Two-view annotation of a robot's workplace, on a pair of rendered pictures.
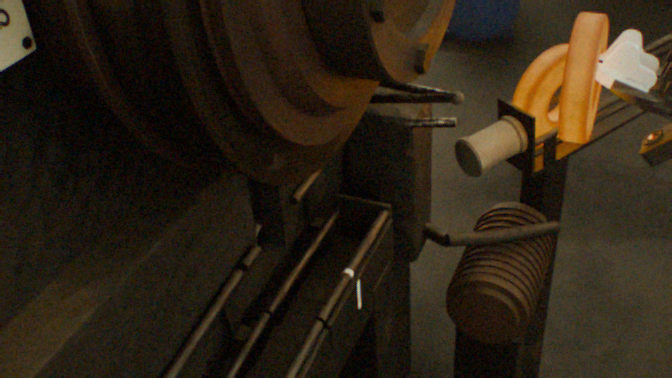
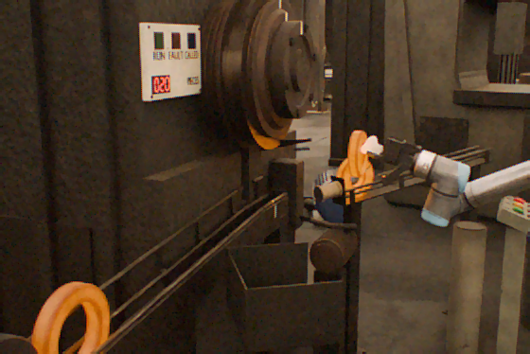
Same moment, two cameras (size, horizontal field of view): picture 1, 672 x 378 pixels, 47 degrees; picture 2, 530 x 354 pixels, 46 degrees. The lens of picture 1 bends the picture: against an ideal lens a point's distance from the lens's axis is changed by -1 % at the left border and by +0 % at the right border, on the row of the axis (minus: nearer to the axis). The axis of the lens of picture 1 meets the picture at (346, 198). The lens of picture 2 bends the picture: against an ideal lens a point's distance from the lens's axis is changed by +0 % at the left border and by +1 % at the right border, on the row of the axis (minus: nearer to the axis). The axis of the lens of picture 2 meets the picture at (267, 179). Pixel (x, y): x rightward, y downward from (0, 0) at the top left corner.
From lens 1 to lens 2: 1.24 m
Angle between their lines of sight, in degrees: 24
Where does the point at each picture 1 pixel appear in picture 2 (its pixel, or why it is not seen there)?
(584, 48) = (355, 137)
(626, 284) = (409, 315)
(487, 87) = not seen: hidden behind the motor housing
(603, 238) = (399, 299)
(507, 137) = (334, 186)
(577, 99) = (353, 153)
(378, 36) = (287, 95)
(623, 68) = (370, 147)
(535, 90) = (344, 169)
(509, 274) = (335, 239)
